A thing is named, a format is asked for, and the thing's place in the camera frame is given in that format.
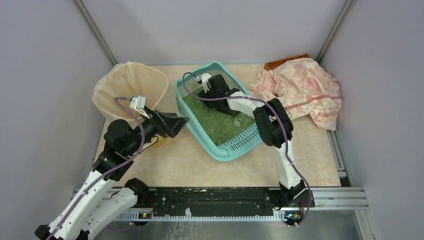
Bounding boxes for black litter scoop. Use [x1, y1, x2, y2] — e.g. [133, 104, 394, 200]
[215, 106, 241, 117]

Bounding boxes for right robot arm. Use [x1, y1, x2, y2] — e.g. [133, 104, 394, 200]
[194, 74, 313, 209]

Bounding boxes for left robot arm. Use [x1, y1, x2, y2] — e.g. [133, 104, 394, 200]
[34, 108, 190, 240]

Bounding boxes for green litter clump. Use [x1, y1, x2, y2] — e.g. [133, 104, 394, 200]
[233, 119, 242, 128]

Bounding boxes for teal litter box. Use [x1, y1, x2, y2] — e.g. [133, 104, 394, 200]
[174, 62, 262, 162]

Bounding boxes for brown wooden box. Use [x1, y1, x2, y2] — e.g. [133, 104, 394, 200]
[263, 53, 311, 71]

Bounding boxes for bin with beige bag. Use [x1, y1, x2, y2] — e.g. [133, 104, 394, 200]
[91, 62, 178, 128]

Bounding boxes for pink patterned cloth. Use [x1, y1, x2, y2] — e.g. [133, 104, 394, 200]
[248, 57, 342, 132]

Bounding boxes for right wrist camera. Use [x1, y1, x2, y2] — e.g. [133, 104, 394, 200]
[196, 73, 212, 93]

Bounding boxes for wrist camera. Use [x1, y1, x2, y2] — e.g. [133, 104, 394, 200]
[129, 94, 151, 119]
[196, 73, 212, 93]

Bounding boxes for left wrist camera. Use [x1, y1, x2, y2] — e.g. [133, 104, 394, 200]
[129, 94, 151, 119]

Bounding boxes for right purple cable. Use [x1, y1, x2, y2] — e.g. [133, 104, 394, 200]
[181, 72, 314, 228]

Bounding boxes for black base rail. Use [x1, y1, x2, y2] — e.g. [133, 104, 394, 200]
[99, 186, 369, 223]

